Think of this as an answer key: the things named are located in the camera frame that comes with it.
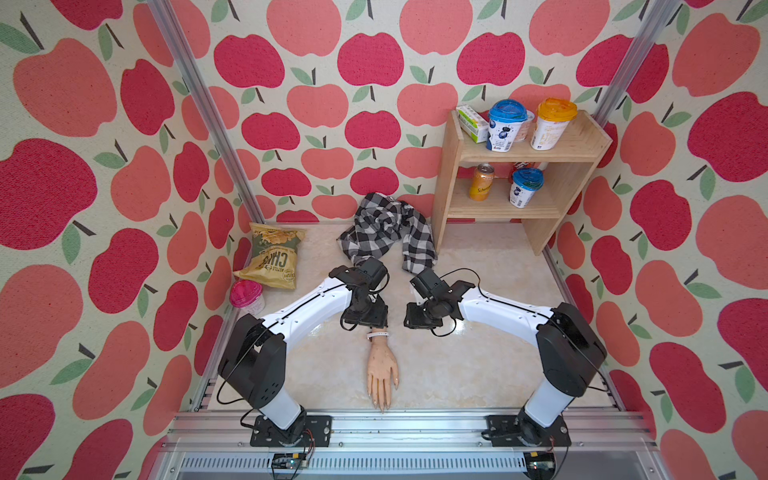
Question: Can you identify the aluminium front rail base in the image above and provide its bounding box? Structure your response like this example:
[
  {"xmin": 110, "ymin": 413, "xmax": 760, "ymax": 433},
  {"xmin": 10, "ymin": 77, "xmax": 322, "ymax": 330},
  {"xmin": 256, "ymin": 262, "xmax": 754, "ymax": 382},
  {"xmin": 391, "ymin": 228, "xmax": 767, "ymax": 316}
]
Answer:
[{"xmin": 148, "ymin": 407, "xmax": 672, "ymax": 479}]

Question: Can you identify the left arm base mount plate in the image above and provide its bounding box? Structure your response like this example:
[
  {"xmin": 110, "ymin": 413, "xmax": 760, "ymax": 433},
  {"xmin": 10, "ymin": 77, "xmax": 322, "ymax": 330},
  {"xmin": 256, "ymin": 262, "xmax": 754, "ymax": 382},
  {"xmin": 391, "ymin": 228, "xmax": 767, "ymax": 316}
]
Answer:
[{"xmin": 250, "ymin": 413, "xmax": 333, "ymax": 448}]

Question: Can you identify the small pink white cup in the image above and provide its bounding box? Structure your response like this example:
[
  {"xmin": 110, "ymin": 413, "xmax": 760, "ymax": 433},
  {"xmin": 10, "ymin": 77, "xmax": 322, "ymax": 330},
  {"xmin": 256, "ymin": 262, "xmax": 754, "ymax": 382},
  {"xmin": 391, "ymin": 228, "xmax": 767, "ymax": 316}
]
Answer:
[{"xmin": 514, "ymin": 110, "xmax": 536, "ymax": 143}]

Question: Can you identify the right aluminium frame post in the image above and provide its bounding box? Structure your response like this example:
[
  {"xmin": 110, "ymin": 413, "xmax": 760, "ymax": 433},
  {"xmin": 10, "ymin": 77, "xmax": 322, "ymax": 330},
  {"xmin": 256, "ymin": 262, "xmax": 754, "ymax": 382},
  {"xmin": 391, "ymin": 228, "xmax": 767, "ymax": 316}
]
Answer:
[{"xmin": 593, "ymin": 0, "xmax": 683, "ymax": 127}]

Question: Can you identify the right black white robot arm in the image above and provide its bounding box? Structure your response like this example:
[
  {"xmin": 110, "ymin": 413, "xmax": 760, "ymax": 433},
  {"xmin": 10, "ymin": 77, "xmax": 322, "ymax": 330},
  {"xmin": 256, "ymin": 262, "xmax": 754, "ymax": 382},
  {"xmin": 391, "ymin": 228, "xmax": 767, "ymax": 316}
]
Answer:
[{"xmin": 404, "ymin": 269, "xmax": 607, "ymax": 449}]

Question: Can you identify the yellow green chips bag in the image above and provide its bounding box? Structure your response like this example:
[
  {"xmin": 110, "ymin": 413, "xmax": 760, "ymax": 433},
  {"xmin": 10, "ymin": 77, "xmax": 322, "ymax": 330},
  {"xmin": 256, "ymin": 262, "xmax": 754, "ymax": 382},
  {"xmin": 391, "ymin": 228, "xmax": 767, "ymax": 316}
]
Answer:
[{"xmin": 234, "ymin": 223, "xmax": 306, "ymax": 290}]

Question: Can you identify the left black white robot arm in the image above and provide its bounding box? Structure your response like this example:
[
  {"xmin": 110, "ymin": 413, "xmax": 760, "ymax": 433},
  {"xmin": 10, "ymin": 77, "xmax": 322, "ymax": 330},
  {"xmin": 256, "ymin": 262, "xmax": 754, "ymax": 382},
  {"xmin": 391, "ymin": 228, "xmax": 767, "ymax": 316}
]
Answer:
[{"xmin": 218, "ymin": 258, "xmax": 399, "ymax": 446}]

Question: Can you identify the green white small carton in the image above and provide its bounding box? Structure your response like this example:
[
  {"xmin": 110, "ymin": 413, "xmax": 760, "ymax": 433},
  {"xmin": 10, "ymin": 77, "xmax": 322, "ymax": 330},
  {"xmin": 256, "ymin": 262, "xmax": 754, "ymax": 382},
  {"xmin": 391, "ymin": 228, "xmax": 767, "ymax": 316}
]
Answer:
[{"xmin": 456, "ymin": 104, "xmax": 489, "ymax": 144}]

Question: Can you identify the blue lid yogurt cup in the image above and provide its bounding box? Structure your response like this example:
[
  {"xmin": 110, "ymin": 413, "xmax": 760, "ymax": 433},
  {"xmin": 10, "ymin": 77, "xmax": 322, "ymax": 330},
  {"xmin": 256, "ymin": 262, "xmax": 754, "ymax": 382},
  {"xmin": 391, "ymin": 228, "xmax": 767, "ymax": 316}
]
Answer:
[{"xmin": 486, "ymin": 99, "xmax": 528, "ymax": 153}]

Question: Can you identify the pink lidded plastic cup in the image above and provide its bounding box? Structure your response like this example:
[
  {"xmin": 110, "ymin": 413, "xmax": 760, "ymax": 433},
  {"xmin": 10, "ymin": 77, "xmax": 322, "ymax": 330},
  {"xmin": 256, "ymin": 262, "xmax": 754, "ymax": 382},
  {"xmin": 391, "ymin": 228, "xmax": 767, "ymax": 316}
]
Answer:
[{"xmin": 229, "ymin": 279, "xmax": 265, "ymax": 318}]

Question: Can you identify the aluminium frame post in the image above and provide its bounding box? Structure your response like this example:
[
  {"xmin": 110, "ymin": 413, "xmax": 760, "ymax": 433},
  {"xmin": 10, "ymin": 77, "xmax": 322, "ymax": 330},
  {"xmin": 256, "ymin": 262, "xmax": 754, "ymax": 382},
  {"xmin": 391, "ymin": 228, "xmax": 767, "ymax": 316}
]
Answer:
[
  {"xmin": 148, "ymin": 0, "xmax": 265, "ymax": 223},
  {"xmin": 593, "ymin": 0, "xmax": 683, "ymax": 127}
]

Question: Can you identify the left aluminium frame post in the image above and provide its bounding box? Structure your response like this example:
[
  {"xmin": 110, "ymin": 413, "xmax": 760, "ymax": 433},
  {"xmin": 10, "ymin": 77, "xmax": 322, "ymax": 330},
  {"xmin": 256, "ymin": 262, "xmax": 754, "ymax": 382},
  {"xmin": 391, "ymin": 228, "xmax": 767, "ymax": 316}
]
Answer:
[{"xmin": 148, "ymin": 0, "xmax": 265, "ymax": 223}]

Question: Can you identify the mannequin hand with silver nails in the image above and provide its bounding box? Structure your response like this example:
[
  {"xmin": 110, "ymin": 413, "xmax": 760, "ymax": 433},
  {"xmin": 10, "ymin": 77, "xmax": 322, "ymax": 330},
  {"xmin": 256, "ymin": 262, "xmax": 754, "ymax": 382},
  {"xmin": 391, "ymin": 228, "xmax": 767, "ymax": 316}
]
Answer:
[{"xmin": 366, "ymin": 336, "xmax": 399, "ymax": 412}]

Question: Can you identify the wooden two-tier shelf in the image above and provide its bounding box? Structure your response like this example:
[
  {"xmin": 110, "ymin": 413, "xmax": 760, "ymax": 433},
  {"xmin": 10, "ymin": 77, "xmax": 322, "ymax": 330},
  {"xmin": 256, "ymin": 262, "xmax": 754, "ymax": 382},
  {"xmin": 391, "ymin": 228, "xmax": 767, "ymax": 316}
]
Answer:
[{"xmin": 431, "ymin": 111, "xmax": 612, "ymax": 255}]

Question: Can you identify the black white plaid shirt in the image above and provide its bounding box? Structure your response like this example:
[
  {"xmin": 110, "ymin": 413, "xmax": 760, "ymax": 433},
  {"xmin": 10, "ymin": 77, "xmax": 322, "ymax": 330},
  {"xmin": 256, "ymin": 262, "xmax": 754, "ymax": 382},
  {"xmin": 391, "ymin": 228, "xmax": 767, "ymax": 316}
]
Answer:
[{"xmin": 337, "ymin": 192, "xmax": 438, "ymax": 274}]

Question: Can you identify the blue lid cup lower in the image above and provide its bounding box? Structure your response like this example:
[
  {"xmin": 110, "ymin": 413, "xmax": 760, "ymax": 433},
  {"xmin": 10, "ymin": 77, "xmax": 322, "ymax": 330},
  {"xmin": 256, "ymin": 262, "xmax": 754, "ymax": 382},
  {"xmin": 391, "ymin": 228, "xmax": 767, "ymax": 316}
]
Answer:
[{"xmin": 509, "ymin": 168, "xmax": 544, "ymax": 208}]

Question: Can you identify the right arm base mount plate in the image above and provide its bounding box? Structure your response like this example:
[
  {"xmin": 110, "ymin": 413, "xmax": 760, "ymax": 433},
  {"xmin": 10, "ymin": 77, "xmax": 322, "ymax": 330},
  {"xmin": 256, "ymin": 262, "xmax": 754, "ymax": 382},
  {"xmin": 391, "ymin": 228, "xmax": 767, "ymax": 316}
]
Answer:
[{"xmin": 481, "ymin": 412, "xmax": 572, "ymax": 449}]

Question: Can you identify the orange soda can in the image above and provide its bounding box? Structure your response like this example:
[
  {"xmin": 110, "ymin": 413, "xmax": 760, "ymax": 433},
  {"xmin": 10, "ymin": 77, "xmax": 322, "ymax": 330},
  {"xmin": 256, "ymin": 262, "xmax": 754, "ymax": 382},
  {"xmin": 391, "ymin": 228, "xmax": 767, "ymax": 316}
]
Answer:
[{"xmin": 469, "ymin": 163, "xmax": 495, "ymax": 202}]

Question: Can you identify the orange lid white cup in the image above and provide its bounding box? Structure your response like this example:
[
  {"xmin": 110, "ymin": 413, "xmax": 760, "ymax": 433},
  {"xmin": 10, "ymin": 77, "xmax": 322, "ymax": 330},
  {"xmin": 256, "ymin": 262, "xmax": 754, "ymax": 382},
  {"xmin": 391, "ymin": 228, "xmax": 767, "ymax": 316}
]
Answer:
[{"xmin": 530, "ymin": 98, "xmax": 578, "ymax": 151}]

